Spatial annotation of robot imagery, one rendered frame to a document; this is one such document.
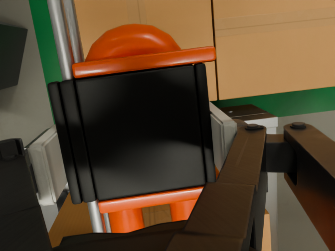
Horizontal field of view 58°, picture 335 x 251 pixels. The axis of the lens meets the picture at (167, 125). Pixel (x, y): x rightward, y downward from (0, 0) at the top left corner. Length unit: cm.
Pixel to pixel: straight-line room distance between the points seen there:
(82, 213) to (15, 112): 96
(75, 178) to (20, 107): 136
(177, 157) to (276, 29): 80
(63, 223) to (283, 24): 76
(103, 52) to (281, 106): 144
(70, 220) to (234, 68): 58
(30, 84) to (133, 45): 134
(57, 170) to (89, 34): 73
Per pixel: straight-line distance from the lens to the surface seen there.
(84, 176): 17
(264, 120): 88
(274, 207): 102
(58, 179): 16
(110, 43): 17
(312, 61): 99
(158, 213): 60
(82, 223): 62
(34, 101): 150
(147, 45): 17
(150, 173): 17
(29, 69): 149
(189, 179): 17
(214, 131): 16
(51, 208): 96
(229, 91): 90
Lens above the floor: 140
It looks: 75 degrees down
